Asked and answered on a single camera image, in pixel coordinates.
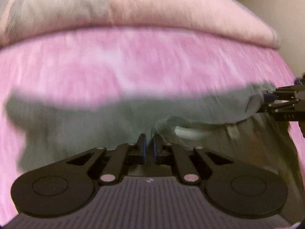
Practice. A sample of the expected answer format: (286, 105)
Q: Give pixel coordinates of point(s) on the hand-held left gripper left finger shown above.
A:
(142, 148)

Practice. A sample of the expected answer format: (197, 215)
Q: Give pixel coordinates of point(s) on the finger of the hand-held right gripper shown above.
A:
(281, 94)
(283, 111)

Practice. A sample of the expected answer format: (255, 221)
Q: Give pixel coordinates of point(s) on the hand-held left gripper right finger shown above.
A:
(154, 149)

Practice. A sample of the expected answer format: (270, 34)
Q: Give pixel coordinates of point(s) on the grey-green garment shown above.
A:
(71, 124)

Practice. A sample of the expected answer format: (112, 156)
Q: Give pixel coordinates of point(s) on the pink patterned bedsheet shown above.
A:
(119, 64)

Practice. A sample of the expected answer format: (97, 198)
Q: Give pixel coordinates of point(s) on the cream and grey duvet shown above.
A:
(166, 9)

